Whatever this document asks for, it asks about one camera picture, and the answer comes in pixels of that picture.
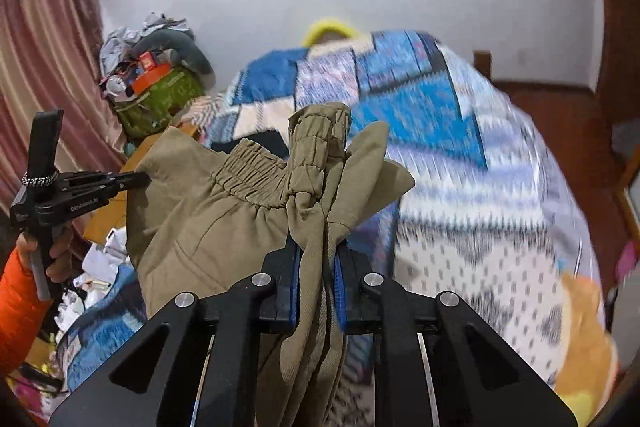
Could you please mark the green patterned bag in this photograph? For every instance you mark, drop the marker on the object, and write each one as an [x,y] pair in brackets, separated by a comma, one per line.
[160,104]

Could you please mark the blue patchwork blanket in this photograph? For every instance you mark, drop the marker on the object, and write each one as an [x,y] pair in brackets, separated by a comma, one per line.
[450,207]

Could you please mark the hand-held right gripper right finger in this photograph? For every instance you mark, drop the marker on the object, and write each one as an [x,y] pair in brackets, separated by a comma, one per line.
[341,297]

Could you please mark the grey roll pillow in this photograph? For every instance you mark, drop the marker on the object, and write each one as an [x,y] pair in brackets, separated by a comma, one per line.
[192,49]

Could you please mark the black cloth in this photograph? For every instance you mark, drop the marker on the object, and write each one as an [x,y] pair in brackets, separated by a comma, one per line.
[265,142]

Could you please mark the person's left hand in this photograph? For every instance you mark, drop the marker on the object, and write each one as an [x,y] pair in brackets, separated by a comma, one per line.
[61,257]

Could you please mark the pink striped cloth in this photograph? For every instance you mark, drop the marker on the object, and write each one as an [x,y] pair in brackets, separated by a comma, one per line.
[210,112]

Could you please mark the person's left forearm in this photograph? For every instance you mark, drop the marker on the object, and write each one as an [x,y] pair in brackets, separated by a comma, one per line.
[20,317]

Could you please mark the wooden bed post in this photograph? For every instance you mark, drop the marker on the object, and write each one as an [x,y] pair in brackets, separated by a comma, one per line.
[483,64]

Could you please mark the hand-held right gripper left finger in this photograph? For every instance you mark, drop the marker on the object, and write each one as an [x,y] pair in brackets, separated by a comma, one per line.
[295,297]

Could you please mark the brown wooden door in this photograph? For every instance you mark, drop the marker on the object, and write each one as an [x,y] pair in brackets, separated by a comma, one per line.
[619,32]

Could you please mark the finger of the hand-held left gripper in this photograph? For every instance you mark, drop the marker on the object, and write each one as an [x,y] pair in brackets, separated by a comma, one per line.
[131,181]

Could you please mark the yellow curved cushion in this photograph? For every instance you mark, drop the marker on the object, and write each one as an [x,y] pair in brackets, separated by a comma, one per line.
[330,26]

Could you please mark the pile of grey clothes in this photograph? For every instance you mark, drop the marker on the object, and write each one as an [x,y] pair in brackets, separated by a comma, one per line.
[120,44]

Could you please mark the orange box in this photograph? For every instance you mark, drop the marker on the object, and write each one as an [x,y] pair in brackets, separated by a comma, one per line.
[152,78]

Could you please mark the pink striped curtain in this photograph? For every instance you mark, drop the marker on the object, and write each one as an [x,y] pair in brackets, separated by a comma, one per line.
[45,57]

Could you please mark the wooden lap desk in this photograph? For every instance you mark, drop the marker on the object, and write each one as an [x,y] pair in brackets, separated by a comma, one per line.
[113,221]

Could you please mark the khaki pants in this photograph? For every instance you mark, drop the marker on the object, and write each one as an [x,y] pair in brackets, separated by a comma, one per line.
[200,227]

